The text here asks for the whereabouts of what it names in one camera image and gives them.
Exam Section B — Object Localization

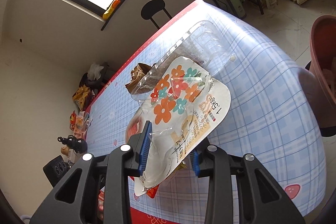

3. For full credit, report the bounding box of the blue plaid table cover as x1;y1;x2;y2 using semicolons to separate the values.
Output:
87;0;326;215

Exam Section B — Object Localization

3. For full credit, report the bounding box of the flower print plastic package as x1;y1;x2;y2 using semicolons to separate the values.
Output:
126;57;231;191

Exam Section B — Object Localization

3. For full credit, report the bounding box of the clear plastic clamshell container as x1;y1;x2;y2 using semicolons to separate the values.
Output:
131;20;233;101

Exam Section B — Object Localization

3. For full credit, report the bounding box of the yellow snack bags pile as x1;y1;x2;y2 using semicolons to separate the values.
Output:
72;85;93;111

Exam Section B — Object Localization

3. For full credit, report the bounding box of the yellow orange snack bag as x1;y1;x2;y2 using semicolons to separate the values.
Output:
102;0;121;20

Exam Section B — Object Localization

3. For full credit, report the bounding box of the brown plastic trash bucket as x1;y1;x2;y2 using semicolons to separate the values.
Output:
308;14;336;128

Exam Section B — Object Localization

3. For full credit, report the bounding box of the brown paper bag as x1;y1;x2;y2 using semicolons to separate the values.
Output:
125;63;152;94

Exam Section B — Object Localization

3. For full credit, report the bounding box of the red peanut package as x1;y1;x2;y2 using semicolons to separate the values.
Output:
130;161;187;198

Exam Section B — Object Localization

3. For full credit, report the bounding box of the light green kettle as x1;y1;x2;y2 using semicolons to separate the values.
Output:
227;0;247;19

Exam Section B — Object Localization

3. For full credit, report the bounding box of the black round back chair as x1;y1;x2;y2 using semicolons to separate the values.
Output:
141;0;173;30

